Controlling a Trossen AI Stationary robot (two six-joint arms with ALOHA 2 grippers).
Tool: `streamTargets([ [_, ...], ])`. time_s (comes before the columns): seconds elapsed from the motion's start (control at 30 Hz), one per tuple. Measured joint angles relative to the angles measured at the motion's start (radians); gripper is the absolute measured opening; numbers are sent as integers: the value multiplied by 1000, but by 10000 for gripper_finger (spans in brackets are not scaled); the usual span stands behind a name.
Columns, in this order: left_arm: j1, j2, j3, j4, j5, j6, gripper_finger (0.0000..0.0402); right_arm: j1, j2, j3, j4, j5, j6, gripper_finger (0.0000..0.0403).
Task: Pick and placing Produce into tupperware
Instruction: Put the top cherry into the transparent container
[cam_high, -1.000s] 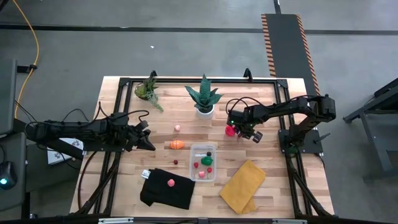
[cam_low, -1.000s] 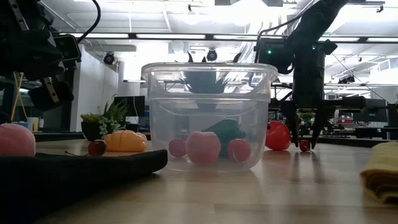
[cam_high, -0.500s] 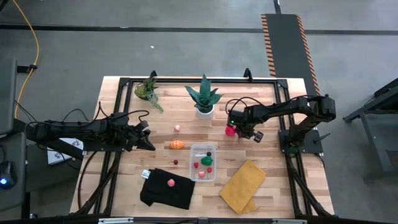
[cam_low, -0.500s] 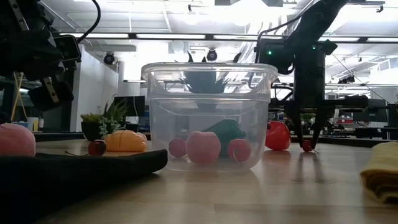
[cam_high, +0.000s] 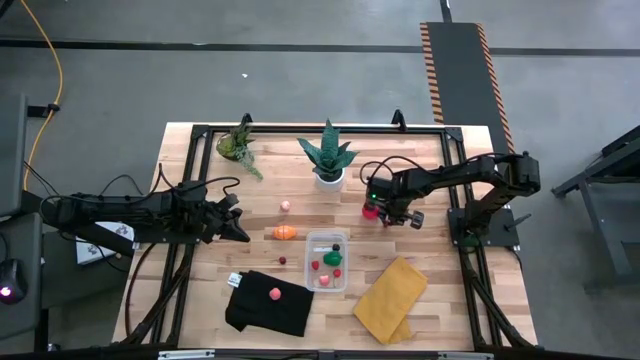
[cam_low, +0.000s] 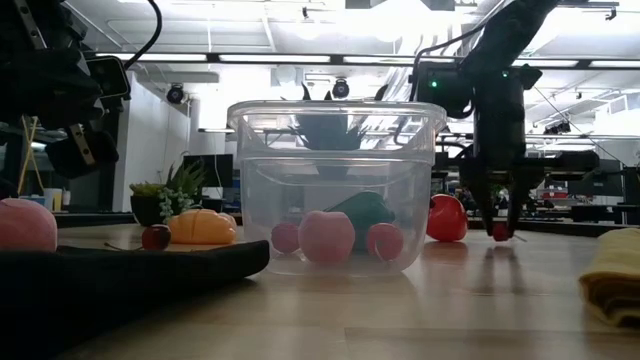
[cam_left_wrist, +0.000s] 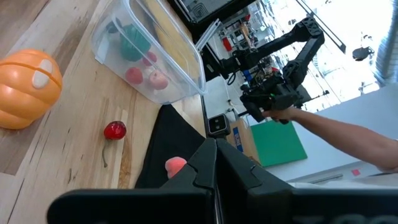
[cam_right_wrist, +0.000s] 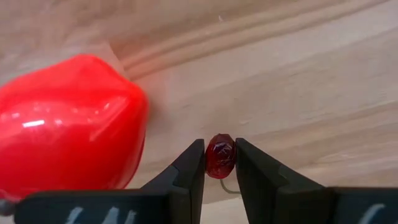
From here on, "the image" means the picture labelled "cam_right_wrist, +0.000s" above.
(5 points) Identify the red toy bell pepper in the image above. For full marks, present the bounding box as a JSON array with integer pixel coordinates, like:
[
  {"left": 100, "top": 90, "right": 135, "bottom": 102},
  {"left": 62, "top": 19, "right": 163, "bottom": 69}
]
[{"left": 0, "top": 53, "right": 150, "bottom": 202}]

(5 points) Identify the dark red toy cherry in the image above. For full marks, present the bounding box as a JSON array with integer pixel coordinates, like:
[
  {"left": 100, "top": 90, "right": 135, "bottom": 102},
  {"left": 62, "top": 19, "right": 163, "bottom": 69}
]
[{"left": 205, "top": 133, "right": 242, "bottom": 195}]

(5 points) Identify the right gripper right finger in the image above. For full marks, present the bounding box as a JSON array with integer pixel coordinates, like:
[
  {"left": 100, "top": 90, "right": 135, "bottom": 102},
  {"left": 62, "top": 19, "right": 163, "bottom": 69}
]
[{"left": 234, "top": 137, "right": 398, "bottom": 224}]

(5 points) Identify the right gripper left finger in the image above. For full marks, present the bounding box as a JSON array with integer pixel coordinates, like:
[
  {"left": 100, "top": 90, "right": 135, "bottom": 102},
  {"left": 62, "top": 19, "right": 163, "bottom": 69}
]
[{"left": 14, "top": 138, "right": 206, "bottom": 224}]

